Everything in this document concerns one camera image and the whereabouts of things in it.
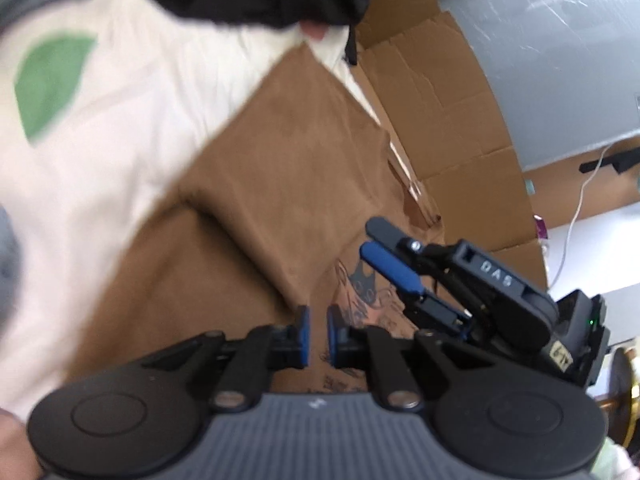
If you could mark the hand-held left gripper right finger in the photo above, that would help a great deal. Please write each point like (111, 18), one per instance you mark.
(334, 335)

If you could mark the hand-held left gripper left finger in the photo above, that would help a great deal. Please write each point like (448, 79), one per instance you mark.
(302, 335)

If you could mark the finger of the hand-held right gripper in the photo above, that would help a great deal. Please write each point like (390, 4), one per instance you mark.
(392, 267)
(390, 237)

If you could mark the brown printed t-shirt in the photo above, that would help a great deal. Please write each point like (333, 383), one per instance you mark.
(260, 160)

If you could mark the purple white refill pouch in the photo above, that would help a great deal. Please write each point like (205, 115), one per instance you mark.
(541, 227)

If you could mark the brown cardboard box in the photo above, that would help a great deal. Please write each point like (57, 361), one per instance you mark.
(560, 195)

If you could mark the brown cardboard sheet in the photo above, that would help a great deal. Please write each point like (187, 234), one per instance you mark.
(450, 125)

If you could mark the golden round object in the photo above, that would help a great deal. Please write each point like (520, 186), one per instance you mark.
(631, 400)

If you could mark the black flat object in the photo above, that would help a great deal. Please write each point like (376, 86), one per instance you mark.
(620, 162)

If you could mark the grey plastic-wrapped board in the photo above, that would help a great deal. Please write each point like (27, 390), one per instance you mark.
(550, 60)

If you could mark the cream bear printed bed sheet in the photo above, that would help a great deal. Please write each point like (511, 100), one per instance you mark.
(125, 125)

